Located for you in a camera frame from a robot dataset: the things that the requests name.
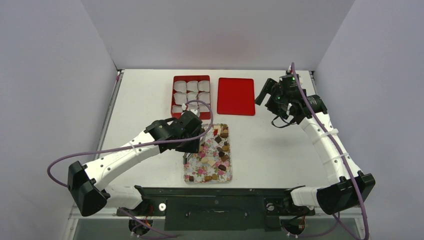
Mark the red chocolate box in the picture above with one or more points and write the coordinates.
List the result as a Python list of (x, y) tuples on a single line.
[(191, 92)]

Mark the beige round chocolate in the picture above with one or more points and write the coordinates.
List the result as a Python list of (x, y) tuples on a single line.
[(204, 160)]

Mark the red box lid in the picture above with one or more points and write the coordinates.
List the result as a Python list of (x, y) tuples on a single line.
[(236, 96)]

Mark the floral serving tray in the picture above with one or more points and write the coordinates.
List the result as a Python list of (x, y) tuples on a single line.
[(215, 146)]

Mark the dark chocolate on tray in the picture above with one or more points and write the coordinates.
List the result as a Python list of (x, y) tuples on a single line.
[(222, 167)]

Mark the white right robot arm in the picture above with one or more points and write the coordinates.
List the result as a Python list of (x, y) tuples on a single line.
[(347, 182)]

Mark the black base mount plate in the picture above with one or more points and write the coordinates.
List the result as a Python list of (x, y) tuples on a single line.
[(218, 209)]

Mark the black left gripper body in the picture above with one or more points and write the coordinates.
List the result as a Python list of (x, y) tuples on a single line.
[(191, 146)]

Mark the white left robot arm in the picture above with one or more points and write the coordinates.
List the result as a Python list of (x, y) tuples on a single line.
[(90, 184)]

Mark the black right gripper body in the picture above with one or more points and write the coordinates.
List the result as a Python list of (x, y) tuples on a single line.
[(269, 91)]

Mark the brown chocolate bottom tray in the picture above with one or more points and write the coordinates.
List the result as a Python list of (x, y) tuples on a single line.
[(207, 178)]

